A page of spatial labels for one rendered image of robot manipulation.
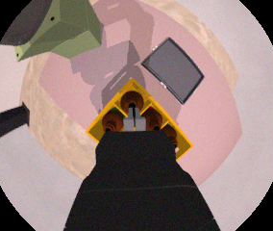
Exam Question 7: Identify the yellow bottle crate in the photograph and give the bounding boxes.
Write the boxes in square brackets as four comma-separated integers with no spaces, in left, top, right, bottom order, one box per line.
[86,78,193,161]

